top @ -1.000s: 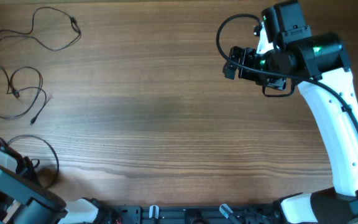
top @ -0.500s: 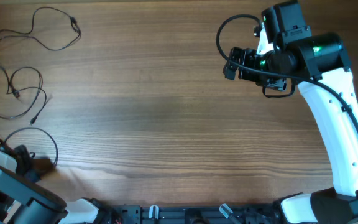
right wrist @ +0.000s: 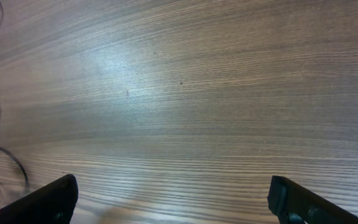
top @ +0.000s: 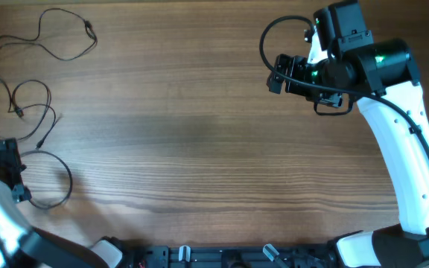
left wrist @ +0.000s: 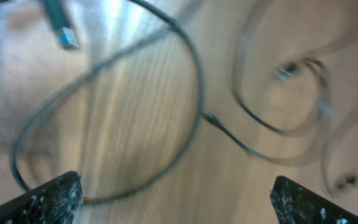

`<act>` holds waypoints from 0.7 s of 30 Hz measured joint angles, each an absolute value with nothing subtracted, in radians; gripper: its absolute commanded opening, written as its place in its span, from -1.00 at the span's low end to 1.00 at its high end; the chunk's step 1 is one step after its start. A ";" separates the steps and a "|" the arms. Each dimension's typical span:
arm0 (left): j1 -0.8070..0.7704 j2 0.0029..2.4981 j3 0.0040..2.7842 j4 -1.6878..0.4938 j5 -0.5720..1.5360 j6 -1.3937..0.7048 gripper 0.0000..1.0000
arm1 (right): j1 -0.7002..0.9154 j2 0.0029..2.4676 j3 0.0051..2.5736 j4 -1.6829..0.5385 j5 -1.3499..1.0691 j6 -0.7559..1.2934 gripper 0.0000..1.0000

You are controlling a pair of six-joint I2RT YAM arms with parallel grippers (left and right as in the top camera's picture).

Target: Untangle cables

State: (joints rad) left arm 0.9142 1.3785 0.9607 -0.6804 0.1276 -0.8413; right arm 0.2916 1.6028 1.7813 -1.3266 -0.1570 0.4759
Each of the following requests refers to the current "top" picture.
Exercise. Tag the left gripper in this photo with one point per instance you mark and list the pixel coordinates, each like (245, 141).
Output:
(4, 152)

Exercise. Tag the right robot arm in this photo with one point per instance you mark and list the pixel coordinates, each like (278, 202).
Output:
(346, 68)

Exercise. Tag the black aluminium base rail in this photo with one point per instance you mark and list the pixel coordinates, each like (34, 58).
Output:
(268, 256)

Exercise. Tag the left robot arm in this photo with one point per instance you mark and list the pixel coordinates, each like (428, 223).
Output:
(23, 245)

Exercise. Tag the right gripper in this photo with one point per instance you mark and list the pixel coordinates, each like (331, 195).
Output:
(297, 65)

